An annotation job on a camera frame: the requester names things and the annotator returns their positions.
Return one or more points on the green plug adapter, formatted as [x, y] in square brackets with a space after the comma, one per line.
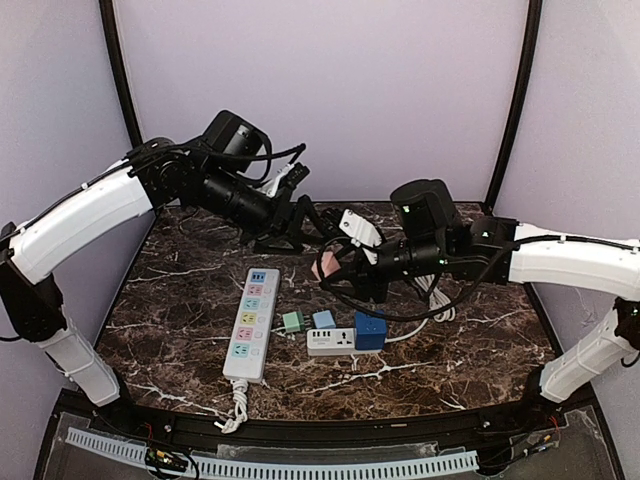
[293, 322]

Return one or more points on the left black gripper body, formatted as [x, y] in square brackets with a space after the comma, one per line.
[279, 220]

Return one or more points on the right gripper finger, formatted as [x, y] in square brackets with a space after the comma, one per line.
[335, 250]
[343, 284]

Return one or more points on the white slotted cable duct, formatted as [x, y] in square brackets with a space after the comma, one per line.
[207, 467]

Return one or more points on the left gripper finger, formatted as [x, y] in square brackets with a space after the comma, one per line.
[306, 210]
[277, 245]

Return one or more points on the blue cube socket adapter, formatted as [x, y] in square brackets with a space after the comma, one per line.
[370, 332]

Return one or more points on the black front table rail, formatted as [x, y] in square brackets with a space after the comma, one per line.
[477, 428]

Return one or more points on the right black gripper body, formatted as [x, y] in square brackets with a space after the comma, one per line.
[367, 267]

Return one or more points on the pink plug adapter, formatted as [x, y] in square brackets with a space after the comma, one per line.
[327, 265]

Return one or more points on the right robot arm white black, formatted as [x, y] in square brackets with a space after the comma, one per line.
[500, 250]

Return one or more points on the long white colourful power strip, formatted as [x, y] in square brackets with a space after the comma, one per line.
[247, 351]

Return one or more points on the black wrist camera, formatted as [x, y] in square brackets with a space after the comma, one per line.
[424, 206]
[229, 134]

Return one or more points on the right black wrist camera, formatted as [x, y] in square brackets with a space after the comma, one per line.
[424, 206]

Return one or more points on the left black frame post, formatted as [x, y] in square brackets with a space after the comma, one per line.
[118, 71]

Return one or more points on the small white power strip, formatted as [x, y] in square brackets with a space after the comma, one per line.
[330, 342]

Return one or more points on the white cable long strip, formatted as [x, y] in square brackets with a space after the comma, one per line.
[240, 399]

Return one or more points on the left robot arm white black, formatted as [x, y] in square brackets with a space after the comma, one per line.
[250, 189]

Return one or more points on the light blue plug adapter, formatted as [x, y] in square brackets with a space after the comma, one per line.
[323, 320]

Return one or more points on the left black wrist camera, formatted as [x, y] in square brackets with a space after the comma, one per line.
[229, 134]

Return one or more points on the white coiled cable small strip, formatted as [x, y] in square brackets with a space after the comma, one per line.
[428, 291]

